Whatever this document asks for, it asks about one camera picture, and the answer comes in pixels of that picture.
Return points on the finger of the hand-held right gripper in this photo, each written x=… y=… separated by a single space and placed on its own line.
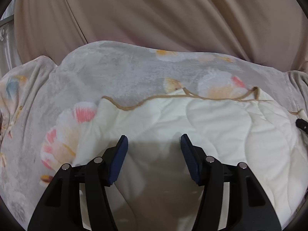
x=302 y=124

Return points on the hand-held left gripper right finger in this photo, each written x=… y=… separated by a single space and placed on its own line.
x=191 y=161

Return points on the white sheer curtain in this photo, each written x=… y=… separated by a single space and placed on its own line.
x=6 y=43

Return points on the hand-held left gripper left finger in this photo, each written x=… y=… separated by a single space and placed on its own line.
x=118 y=160

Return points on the grey floral blanket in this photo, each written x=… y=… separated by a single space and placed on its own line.
x=108 y=77

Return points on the beige backdrop cloth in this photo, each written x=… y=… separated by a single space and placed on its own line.
x=156 y=12

